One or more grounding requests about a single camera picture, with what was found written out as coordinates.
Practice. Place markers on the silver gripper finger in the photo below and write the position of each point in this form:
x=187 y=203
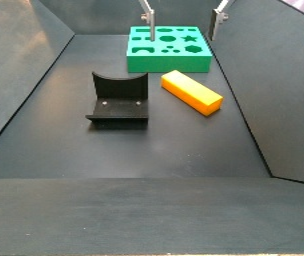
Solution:
x=219 y=17
x=148 y=17

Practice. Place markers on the yellow rectangular block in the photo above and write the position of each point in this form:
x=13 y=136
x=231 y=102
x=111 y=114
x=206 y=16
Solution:
x=205 y=100

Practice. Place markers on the green shape sorter board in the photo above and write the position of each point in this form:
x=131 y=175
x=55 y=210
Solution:
x=179 y=49

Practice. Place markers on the black curved fixture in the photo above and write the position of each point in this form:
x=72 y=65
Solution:
x=122 y=98

